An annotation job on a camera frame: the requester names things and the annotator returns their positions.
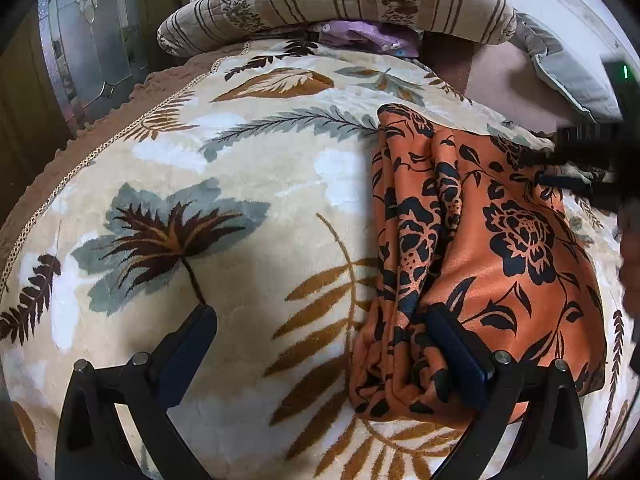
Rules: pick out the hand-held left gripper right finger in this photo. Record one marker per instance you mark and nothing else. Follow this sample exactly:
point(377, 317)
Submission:
point(457, 355)

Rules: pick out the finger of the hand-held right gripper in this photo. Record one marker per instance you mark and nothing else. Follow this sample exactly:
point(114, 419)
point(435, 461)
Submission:
point(580, 187)
point(585, 145)

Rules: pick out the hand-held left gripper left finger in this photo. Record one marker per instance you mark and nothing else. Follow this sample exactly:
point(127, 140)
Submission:
point(187, 355)

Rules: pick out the orange floral print garment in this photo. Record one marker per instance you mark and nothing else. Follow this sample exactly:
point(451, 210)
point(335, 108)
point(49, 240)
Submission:
point(500, 285)

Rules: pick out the grey quilted pillow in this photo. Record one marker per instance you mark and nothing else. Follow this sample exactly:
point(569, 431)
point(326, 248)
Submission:
point(565, 65)

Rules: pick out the brown bed sheet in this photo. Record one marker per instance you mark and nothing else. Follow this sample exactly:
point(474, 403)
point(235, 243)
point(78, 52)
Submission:
point(500, 75)

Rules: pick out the leaf print plush blanket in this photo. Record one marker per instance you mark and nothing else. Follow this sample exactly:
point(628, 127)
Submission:
point(250, 240)

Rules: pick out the purple patterned cloth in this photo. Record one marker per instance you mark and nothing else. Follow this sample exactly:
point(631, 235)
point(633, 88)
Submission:
point(360, 32)

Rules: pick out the striped beige bolster pillow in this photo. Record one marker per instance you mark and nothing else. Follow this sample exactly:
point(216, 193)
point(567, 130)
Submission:
point(325, 0)

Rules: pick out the glass panel door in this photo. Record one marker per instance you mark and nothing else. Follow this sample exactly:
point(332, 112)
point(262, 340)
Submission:
point(100, 35)

